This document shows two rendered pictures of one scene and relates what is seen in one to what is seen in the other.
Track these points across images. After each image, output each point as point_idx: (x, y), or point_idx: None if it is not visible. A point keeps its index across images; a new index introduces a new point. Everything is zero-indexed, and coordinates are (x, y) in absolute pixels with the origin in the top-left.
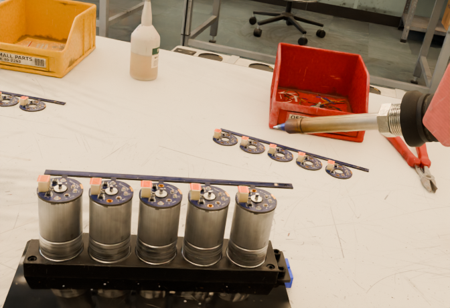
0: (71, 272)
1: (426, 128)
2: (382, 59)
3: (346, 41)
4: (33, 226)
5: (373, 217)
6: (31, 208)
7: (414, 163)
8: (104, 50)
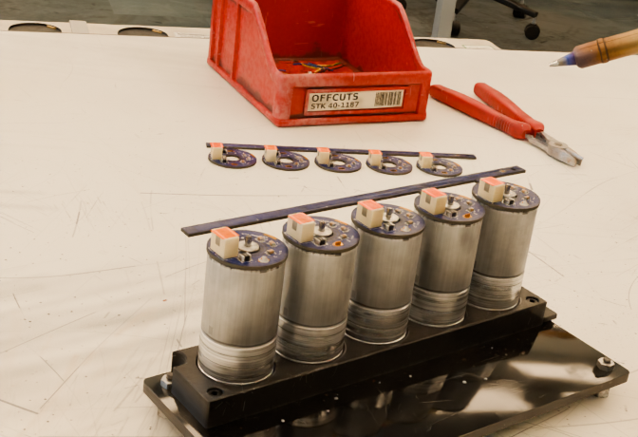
0: (280, 395)
1: None
2: (143, 15)
3: None
4: (95, 368)
5: (543, 217)
6: (52, 344)
7: (524, 130)
8: None
